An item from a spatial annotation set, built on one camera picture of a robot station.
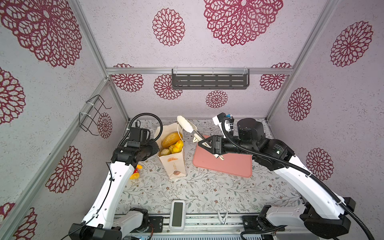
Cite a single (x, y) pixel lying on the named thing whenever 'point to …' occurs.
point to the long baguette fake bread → (171, 139)
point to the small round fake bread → (165, 152)
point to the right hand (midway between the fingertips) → (201, 140)
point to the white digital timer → (177, 215)
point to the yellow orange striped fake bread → (178, 147)
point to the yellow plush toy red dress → (136, 174)
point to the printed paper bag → (173, 163)
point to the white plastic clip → (222, 220)
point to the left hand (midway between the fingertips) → (156, 149)
